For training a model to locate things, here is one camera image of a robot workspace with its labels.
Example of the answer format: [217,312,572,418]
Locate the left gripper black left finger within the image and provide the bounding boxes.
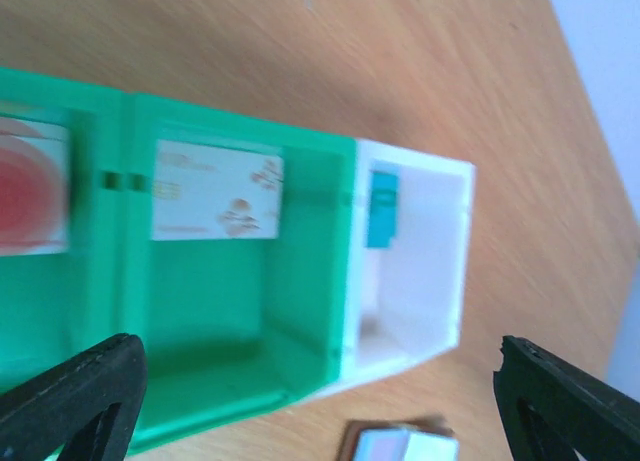
[1,333,148,460]

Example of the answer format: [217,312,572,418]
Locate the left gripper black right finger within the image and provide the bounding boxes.
[493,335,639,460]

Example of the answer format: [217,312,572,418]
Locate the brown leather card holder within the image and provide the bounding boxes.
[336,415,459,461]

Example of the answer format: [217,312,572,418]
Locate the red patterned card in tray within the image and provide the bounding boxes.
[1,116,70,256]

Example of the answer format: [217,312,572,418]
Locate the grey card in green tray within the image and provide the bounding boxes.
[152,140,284,241]

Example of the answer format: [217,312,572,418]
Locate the teal card in white tray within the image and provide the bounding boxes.
[366,171,399,249]

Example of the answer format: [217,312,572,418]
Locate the white translucent tray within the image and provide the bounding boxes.
[311,138,476,399]

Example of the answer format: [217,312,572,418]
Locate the green plastic organizer tray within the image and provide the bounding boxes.
[1,68,356,455]

